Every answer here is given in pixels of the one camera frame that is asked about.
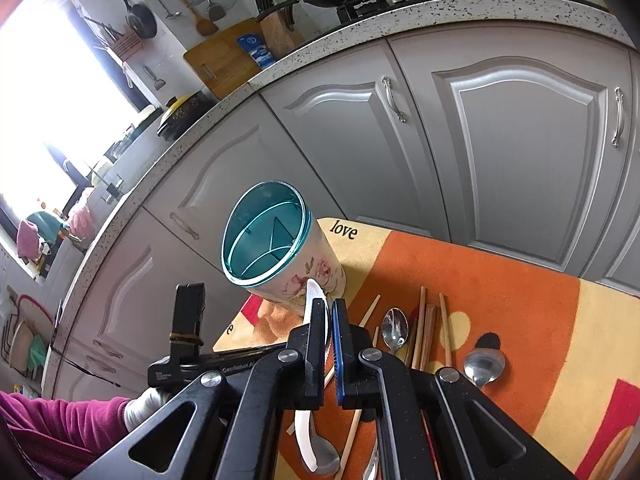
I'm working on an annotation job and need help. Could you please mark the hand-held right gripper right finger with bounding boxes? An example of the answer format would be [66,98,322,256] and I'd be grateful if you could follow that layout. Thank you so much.
[332,299,578,480]

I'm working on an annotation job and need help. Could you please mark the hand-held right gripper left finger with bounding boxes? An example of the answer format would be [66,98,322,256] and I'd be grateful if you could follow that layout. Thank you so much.
[75,299,328,480]

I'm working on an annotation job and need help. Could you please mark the oval metal spoon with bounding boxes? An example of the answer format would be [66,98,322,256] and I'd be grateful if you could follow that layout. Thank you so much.
[381,307,412,356]

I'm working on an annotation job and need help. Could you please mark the teal floral utensil holder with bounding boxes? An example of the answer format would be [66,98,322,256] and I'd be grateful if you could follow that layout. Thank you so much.
[221,181,347,317]

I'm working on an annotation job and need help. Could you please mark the white ceramic spoon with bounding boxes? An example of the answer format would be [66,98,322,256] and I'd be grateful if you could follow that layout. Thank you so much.
[294,280,342,478]

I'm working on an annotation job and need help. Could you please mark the round metal spoon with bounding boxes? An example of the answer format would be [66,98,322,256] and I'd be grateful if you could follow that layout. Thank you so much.
[463,347,507,390]

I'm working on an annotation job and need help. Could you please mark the person's left forearm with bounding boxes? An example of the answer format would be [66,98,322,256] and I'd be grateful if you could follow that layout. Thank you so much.
[0,390,133,480]

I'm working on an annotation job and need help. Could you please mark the person's left hand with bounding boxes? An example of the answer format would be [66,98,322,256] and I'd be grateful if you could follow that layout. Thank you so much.
[123,388,174,433]

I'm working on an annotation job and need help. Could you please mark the grey cabinet door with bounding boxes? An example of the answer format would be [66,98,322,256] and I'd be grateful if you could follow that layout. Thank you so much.
[597,52,640,301]
[259,40,453,243]
[141,94,351,361]
[60,205,251,376]
[387,35,635,281]

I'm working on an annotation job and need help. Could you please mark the small metal fork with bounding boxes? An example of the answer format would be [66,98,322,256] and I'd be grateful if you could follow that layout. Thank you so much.
[362,440,379,480]

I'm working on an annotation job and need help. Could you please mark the pink rubber gloves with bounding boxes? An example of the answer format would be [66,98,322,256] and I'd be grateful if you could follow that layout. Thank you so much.
[66,187,97,242]

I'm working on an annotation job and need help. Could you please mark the metal faucet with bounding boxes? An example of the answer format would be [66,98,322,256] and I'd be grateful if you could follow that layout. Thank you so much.
[89,162,127,207]

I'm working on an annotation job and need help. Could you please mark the orange yellow printed mat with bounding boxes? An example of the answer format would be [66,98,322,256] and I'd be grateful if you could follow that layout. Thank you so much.
[212,217,640,480]

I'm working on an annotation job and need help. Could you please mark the pink cloth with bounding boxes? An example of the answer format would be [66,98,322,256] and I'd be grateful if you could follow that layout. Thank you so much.
[15,219,45,262]

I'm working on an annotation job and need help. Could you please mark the black pot with yellow lid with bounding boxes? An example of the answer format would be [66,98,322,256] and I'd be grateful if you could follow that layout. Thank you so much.
[156,90,211,141]

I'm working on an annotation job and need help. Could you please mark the metal scraper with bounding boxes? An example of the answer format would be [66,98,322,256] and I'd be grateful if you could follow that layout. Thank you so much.
[143,65,167,92]

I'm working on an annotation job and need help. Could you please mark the wooden cutting board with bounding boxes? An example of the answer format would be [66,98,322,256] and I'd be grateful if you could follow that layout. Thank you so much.
[182,16,267,102]

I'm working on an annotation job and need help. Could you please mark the kitchen window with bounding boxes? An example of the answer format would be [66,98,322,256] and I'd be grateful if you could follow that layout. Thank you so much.
[0,0,151,221]

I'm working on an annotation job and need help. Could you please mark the blue packet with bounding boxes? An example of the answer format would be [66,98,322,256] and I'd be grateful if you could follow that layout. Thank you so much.
[235,31,278,70]

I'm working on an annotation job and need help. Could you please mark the wooden spatula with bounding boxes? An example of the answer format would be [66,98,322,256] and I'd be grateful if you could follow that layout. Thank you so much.
[170,0,218,37]

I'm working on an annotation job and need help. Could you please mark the wooden knife block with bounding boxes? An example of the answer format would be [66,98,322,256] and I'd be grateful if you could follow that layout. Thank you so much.
[259,5,307,59]

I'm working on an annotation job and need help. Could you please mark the black frying pan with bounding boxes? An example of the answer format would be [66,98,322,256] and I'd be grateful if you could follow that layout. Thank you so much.
[121,0,158,41]

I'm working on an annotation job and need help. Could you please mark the metal ladle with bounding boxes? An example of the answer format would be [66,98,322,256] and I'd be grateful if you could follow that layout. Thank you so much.
[139,0,182,20]

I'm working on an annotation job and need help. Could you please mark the black stove grate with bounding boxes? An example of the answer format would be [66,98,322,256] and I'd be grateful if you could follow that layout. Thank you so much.
[336,0,392,25]

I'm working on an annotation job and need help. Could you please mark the speckled stone countertop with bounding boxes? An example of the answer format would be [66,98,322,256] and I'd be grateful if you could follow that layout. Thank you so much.
[41,0,637,403]

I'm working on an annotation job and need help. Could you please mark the metal cabinet handle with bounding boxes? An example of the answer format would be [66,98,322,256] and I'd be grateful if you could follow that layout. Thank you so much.
[92,338,123,359]
[611,86,626,148]
[381,76,408,123]
[170,212,199,241]

